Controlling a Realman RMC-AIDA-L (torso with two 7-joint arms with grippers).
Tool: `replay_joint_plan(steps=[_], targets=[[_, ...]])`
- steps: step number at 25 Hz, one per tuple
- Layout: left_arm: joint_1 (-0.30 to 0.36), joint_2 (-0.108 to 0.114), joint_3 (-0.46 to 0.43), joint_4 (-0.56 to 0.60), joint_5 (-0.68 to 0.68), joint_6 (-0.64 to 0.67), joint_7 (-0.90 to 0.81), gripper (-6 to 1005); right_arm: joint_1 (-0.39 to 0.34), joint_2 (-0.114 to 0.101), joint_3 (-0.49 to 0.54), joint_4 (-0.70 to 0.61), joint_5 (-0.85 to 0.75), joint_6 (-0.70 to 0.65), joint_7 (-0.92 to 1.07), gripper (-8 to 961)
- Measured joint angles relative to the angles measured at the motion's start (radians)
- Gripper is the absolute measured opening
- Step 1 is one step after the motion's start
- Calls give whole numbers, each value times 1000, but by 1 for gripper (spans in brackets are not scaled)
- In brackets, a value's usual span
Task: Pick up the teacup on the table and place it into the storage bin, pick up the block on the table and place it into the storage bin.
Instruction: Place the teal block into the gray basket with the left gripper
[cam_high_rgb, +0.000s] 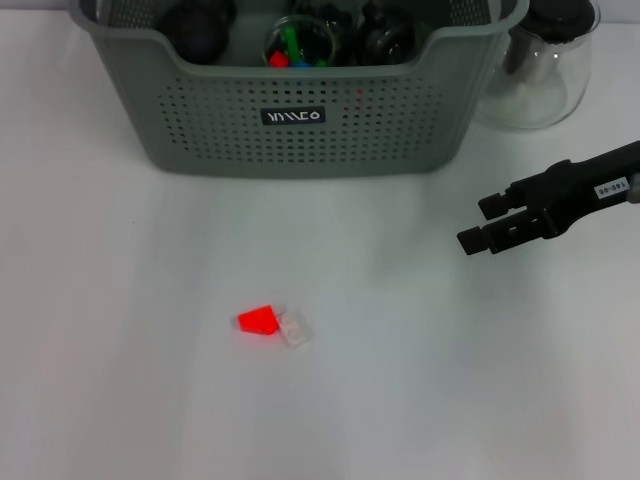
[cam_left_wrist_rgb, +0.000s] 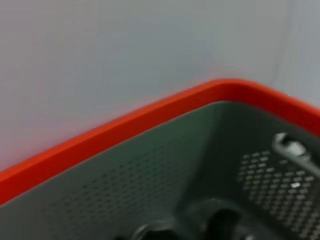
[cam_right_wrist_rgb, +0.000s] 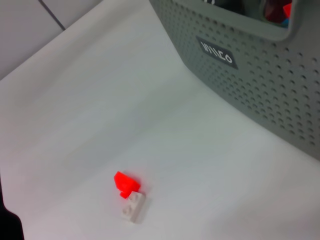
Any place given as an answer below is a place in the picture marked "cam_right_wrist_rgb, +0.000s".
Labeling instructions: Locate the grey-green perforated storage bin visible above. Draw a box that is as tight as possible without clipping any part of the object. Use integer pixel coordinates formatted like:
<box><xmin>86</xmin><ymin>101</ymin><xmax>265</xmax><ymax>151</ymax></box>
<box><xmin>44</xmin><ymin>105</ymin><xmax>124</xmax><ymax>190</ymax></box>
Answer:
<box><xmin>149</xmin><ymin>0</ymin><xmax>320</xmax><ymax>163</ymax></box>

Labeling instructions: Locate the red-orange sloped toy brick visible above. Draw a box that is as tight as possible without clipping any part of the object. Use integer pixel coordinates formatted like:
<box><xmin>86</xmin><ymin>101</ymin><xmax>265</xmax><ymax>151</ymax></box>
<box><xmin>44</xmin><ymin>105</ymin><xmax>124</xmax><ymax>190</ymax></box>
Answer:
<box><xmin>113</xmin><ymin>170</ymin><xmax>141</xmax><ymax>201</ymax></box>

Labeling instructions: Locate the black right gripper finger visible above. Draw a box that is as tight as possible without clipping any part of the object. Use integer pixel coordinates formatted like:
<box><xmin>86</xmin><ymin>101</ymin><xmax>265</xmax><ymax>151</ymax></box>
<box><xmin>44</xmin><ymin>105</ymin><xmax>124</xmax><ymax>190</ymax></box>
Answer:
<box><xmin>0</xmin><ymin>172</ymin><xmax>25</xmax><ymax>240</ymax></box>

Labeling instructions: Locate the white two-stud toy brick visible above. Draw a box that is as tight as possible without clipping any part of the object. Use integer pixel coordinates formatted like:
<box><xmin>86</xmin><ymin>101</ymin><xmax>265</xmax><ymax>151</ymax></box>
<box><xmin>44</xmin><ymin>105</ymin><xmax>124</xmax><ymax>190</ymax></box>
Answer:
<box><xmin>119</xmin><ymin>191</ymin><xmax>148</xmax><ymax>224</ymax></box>

